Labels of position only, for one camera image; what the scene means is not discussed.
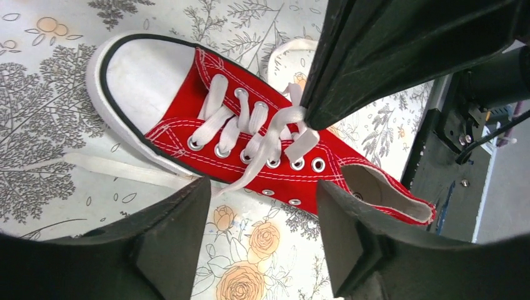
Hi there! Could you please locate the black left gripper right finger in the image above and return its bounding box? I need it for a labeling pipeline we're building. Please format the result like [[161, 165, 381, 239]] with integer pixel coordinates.
[[316, 180, 456, 300]]

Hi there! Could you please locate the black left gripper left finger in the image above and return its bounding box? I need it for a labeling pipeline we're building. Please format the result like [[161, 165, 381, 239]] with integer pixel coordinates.
[[49, 176, 213, 300]]

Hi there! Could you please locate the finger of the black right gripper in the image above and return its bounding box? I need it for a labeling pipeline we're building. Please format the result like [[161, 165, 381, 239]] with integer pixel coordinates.
[[302, 1, 518, 130]]

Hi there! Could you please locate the red canvas sneaker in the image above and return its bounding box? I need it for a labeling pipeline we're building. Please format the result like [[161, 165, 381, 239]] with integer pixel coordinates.
[[86, 34, 436, 225]]

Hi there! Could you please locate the floral patterned table mat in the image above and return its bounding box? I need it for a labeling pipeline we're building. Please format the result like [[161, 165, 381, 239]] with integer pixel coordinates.
[[0, 0, 436, 300]]

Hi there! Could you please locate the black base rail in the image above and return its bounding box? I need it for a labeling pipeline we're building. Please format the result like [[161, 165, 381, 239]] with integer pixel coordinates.
[[401, 109, 491, 242]]

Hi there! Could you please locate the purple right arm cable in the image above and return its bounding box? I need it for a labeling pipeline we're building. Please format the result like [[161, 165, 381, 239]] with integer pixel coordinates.
[[496, 101, 523, 148]]

